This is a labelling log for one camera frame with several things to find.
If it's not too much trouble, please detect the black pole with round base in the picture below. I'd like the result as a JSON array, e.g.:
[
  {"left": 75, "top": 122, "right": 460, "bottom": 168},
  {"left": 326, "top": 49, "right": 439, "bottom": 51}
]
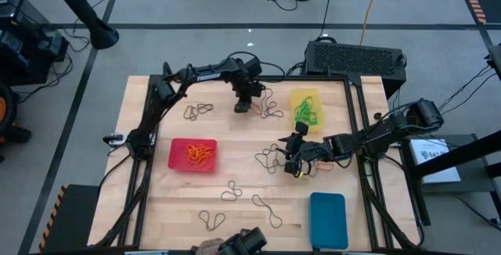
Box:
[{"left": 41, "top": 0, "right": 121, "bottom": 51}]

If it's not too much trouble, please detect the yellow hanging cable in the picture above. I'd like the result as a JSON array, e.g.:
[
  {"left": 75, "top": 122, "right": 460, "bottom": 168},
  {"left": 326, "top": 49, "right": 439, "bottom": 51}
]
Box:
[{"left": 359, "top": 0, "right": 387, "bottom": 45}]

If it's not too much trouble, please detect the black equipment rack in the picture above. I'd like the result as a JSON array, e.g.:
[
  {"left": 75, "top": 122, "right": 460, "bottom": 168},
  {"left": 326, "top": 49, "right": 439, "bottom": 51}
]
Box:
[{"left": 0, "top": 0, "right": 70, "bottom": 86}]

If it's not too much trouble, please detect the black handheld device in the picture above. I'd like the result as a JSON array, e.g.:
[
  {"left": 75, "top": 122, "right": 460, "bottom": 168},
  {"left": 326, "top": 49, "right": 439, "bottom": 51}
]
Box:
[{"left": 218, "top": 226, "right": 269, "bottom": 255}]

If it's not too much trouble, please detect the dark grey device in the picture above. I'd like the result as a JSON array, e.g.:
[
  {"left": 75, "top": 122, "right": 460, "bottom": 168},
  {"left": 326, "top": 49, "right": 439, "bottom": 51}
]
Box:
[{"left": 487, "top": 45, "right": 501, "bottom": 76}]

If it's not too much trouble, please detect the brown rubber band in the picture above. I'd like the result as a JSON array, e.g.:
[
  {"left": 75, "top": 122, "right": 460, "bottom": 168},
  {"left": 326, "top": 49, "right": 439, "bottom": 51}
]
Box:
[
  {"left": 198, "top": 209, "right": 227, "bottom": 232},
  {"left": 254, "top": 142, "right": 287, "bottom": 175},
  {"left": 252, "top": 194, "right": 284, "bottom": 229},
  {"left": 258, "top": 87, "right": 286, "bottom": 120},
  {"left": 183, "top": 102, "right": 215, "bottom": 122},
  {"left": 305, "top": 160, "right": 320, "bottom": 178},
  {"left": 220, "top": 179, "right": 243, "bottom": 203}
]

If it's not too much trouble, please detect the small white black device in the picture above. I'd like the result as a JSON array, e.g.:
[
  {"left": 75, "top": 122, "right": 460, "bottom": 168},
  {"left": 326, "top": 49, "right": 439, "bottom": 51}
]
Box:
[{"left": 103, "top": 132, "right": 125, "bottom": 147}]

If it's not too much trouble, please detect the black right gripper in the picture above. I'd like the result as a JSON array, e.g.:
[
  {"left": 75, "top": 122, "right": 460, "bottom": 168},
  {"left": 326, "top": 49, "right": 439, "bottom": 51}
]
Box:
[{"left": 276, "top": 121, "right": 332, "bottom": 174}]

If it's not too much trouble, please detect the black mat with hazard stripe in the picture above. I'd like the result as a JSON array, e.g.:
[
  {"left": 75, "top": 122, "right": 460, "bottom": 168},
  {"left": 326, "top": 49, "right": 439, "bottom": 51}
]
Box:
[{"left": 37, "top": 184, "right": 102, "bottom": 254}]

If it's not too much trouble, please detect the black perforated computer case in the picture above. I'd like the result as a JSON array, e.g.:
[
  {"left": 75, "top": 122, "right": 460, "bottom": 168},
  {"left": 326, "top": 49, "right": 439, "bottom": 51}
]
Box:
[{"left": 304, "top": 40, "right": 408, "bottom": 92}]

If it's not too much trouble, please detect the green rubber band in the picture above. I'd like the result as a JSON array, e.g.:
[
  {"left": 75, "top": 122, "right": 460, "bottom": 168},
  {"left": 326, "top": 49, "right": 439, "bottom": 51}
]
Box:
[
  {"left": 294, "top": 96, "right": 314, "bottom": 120},
  {"left": 303, "top": 102, "right": 320, "bottom": 127},
  {"left": 296, "top": 108, "right": 319, "bottom": 128}
]

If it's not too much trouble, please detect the yellow translucent plastic basket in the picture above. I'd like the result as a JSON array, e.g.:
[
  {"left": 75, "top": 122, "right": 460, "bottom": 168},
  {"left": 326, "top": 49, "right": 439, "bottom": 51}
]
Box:
[{"left": 289, "top": 88, "right": 326, "bottom": 133}]

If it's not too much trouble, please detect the white printed sign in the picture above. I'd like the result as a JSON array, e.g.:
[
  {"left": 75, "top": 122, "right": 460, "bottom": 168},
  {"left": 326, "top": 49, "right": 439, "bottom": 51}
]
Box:
[{"left": 409, "top": 138, "right": 463, "bottom": 185}]

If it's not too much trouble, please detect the black metal stand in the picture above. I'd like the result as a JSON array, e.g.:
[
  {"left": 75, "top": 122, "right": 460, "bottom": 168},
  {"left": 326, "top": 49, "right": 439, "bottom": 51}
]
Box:
[{"left": 398, "top": 129, "right": 501, "bottom": 228}]

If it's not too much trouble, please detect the blue plastic basket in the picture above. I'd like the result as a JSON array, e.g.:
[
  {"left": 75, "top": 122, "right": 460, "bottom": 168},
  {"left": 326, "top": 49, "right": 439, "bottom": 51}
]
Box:
[{"left": 308, "top": 192, "right": 349, "bottom": 251}]

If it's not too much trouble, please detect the red translucent plastic basket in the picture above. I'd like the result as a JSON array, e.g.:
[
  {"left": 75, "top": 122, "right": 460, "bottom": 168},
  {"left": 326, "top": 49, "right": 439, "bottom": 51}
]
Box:
[{"left": 168, "top": 138, "right": 218, "bottom": 174}]

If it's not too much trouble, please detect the black hanging cable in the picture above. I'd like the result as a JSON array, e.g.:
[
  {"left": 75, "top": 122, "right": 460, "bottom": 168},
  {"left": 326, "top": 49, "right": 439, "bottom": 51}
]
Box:
[{"left": 315, "top": 0, "right": 337, "bottom": 41}]

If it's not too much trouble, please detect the person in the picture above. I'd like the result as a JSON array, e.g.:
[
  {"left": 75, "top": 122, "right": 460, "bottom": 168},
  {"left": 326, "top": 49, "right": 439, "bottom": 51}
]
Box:
[{"left": 194, "top": 238, "right": 225, "bottom": 255}]

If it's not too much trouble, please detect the orange and black wheel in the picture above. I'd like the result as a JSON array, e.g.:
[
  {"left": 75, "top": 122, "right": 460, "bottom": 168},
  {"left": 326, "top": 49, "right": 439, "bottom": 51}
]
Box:
[{"left": 0, "top": 81, "right": 32, "bottom": 162}]

